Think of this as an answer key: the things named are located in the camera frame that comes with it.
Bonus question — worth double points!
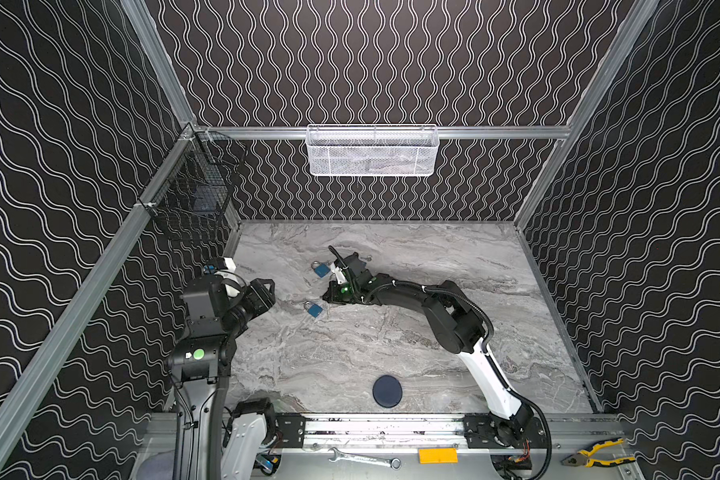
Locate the blue padlock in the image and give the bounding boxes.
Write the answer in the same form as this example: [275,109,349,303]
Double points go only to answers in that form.
[311,261,332,278]
[303,301,324,318]

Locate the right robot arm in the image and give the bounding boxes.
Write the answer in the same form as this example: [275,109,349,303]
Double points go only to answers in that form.
[322,250,551,448]

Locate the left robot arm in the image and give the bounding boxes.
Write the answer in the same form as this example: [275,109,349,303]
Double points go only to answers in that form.
[167,272,276,479]

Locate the dark round disc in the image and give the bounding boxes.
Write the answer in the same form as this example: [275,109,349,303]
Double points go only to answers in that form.
[372,375,403,409]

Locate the steel wrench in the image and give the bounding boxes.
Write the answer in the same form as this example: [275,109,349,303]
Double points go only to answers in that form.
[330,448,402,470]

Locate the yellow label block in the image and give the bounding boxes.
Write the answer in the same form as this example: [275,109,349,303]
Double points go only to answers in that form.
[418,447,459,465]

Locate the grey cloth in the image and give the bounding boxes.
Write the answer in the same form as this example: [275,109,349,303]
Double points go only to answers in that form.
[135,450,174,480]

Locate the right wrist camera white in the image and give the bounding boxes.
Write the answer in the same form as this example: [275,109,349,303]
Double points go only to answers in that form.
[330,263,348,285]

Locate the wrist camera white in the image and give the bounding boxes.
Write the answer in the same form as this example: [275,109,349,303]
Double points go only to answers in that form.
[203,257,245,298]
[330,263,348,285]

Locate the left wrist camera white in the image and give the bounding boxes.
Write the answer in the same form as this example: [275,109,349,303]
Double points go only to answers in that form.
[203,257,245,298]

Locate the black wire basket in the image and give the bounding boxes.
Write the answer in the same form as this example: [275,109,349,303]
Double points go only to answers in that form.
[146,128,250,243]

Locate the white wire basket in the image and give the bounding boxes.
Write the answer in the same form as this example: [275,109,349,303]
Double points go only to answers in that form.
[305,124,440,177]

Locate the yellow handled pliers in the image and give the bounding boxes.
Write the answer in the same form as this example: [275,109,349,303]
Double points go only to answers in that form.
[561,437,636,468]

